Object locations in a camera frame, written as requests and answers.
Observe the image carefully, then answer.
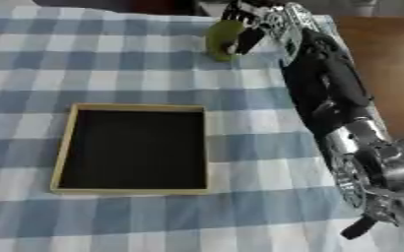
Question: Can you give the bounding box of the tan box with black inside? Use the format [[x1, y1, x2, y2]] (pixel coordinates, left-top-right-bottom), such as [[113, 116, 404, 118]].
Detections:
[[48, 102, 211, 196]]

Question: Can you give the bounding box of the green toy fruit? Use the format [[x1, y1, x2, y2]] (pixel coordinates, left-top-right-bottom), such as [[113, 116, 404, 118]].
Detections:
[[203, 19, 247, 63]]

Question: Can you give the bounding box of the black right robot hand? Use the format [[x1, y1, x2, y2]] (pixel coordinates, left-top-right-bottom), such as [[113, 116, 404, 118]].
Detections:
[[221, 0, 282, 56]]

